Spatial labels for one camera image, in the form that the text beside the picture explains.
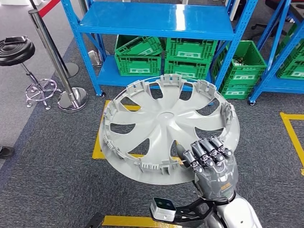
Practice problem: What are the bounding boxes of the black stool chrome base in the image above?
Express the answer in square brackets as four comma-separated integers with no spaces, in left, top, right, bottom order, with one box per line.
[0,35,63,111]

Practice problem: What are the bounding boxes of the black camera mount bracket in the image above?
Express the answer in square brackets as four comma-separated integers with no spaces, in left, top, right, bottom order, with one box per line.
[174,197,216,228]

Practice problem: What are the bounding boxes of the open green plastic crate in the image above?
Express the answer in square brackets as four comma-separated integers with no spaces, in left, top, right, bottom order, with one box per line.
[210,40,268,86]

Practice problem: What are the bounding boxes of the white desk panel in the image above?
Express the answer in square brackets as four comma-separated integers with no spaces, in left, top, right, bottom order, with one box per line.
[228,0,241,21]

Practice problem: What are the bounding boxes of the short red barrier belt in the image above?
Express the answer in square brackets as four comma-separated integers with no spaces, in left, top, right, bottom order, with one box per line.
[38,0,61,19]

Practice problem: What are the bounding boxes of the grey plastic wheel hubcap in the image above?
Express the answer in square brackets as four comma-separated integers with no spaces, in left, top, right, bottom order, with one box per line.
[98,74,240,186]

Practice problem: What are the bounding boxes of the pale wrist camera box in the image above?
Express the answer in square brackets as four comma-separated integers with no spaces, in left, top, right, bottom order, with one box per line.
[150,197,177,222]

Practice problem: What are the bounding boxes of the person's foot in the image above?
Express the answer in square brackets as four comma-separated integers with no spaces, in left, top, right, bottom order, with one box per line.
[0,146,15,160]

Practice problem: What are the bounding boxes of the dark smartphone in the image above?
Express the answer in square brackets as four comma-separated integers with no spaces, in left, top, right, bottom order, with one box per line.
[3,35,29,44]

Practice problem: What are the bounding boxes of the dark stanchion post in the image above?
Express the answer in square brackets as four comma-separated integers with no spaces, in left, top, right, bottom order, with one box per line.
[54,62,80,79]

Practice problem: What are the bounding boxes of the black office chair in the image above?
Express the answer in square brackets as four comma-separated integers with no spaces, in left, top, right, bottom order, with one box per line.
[251,0,289,38]

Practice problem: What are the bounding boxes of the chrome stanchion post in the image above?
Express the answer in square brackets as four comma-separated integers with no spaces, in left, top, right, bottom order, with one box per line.
[78,0,110,68]
[28,9,89,113]

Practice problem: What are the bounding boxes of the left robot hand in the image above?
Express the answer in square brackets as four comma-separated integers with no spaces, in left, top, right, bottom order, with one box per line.
[84,212,105,228]

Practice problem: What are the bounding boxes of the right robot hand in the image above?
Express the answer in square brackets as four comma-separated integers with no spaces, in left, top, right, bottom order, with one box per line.
[176,135,239,202]

